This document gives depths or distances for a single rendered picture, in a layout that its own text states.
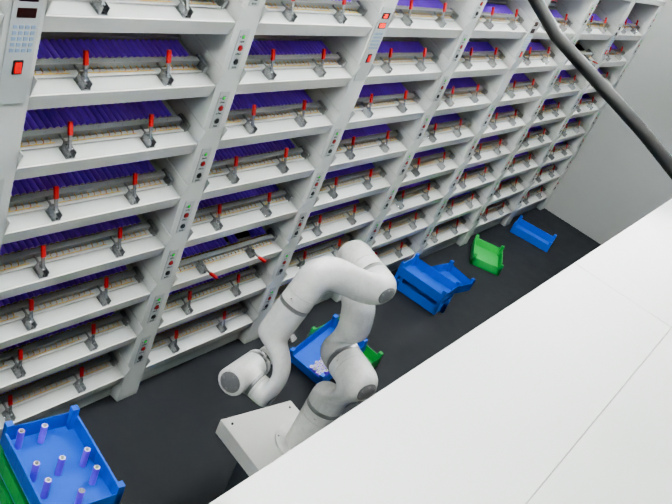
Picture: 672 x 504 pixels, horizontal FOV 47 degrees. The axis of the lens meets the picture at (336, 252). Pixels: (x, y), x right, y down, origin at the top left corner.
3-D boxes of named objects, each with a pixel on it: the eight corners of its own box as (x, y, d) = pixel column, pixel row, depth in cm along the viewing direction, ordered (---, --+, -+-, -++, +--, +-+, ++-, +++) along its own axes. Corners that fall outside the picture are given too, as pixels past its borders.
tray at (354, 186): (385, 191, 364) (403, 172, 356) (306, 213, 317) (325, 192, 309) (359, 159, 369) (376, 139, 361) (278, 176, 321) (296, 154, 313)
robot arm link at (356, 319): (336, 395, 238) (312, 358, 249) (369, 383, 243) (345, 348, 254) (358, 272, 207) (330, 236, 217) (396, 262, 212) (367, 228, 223)
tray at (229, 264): (276, 256, 319) (289, 242, 313) (166, 293, 271) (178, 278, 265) (249, 219, 323) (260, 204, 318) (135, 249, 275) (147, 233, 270)
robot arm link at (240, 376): (273, 367, 220) (249, 346, 222) (250, 384, 209) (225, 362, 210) (259, 387, 224) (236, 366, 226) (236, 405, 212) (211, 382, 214)
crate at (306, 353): (320, 388, 335) (323, 377, 330) (287, 359, 343) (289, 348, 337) (365, 350, 353) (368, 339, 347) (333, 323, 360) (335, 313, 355)
